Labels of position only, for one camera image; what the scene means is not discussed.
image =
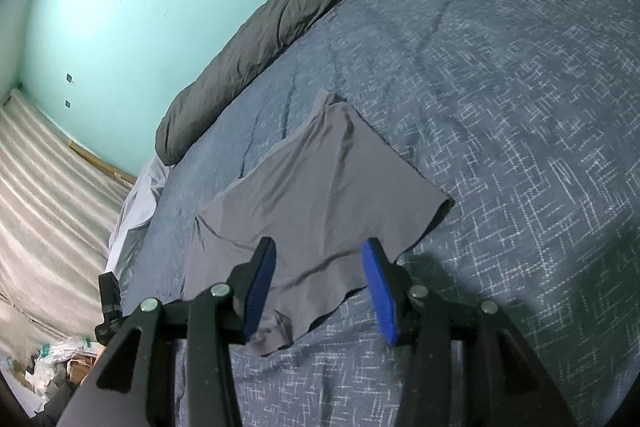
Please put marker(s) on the dark grey rolled duvet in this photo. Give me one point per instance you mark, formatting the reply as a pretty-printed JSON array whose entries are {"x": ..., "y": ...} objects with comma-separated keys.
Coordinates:
[{"x": 280, "y": 22}]

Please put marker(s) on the wooden baseboard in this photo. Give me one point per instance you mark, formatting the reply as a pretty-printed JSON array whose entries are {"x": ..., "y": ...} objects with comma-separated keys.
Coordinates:
[{"x": 102, "y": 163}]

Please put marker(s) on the clear plastic bag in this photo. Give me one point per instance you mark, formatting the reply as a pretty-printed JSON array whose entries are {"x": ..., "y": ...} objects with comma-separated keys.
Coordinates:
[{"x": 60, "y": 352}]

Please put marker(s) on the light grey bed sheet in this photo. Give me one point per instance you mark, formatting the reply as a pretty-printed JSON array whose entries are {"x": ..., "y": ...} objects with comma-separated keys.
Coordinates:
[{"x": 137, "y": 217}]

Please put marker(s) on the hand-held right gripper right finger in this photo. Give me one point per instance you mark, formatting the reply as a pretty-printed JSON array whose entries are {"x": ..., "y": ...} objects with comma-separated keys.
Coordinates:
[{"x": 380, "y": 292}]

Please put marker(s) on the blue patterned bedspread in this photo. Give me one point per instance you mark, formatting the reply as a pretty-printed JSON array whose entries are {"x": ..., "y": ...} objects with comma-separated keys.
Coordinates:
[{"x": 500, "y": 132}]

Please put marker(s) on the grey shorts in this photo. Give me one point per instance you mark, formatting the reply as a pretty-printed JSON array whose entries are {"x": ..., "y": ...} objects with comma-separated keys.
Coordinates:
[{"x": 320, "y": 197}]

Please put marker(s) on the brown cardboard box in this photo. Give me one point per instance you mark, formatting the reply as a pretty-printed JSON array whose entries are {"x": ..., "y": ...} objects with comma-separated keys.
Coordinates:
[{"x": 82, "y": 369}]

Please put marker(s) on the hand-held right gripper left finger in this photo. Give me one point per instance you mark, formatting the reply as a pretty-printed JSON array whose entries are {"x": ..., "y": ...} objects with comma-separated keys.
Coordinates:
[{"x": 260, "y": 292}]

